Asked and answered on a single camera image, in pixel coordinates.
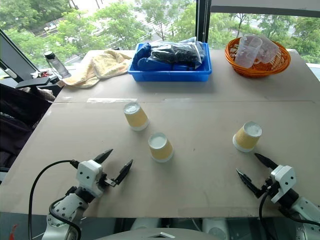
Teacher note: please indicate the grey robot torso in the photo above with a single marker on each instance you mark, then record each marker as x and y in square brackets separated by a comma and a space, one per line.
[160, 233]

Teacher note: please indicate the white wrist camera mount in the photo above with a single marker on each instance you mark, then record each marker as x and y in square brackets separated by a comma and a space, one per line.
[87, 176]
[283, 180]

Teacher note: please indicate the black chair with armrest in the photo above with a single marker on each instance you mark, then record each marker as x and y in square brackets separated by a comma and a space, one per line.
[17, 112]

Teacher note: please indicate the blue plastic bin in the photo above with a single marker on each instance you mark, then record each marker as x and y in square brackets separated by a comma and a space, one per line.
[170, 75]

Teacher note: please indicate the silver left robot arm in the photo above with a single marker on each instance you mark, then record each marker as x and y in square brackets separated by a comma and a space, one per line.
[66, 207]

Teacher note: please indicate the dark window frame post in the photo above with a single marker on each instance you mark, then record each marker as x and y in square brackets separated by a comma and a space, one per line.
[203, 20]

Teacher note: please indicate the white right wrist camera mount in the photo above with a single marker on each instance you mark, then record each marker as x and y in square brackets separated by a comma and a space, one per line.
[283, 180]

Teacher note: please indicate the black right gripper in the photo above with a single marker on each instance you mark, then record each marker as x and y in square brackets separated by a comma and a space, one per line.
[268, 188]

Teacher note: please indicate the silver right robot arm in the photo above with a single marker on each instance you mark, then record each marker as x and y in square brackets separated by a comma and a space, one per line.
[305, 210]

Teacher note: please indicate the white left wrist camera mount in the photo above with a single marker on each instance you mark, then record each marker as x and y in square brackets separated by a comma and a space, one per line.
[87, 176]

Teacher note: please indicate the blue folded packets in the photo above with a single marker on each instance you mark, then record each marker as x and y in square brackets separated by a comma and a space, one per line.
[142, 60]

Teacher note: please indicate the pale yellow towel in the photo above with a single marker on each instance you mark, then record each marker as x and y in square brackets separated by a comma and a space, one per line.
[105, 66]

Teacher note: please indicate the yellow ribbed paper cup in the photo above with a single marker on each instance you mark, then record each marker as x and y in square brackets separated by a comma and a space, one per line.
[136, 119]
[246, 141]
[160, 150]

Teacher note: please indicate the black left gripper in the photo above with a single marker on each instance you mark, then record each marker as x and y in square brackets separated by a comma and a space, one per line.
[103, 183]

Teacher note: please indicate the clear bottle with black cap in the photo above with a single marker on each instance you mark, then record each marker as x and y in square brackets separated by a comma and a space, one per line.
[58, 65]

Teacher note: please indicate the orange woven basket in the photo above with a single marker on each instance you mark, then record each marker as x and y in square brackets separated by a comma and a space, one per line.
[260, 70]

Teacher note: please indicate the clear bag of dark items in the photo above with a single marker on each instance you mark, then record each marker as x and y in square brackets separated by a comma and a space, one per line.
[175, 53]

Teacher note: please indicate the clear plastic measuring cup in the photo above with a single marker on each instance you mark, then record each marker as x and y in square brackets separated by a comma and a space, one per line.
[247, 53]
[271, 51]

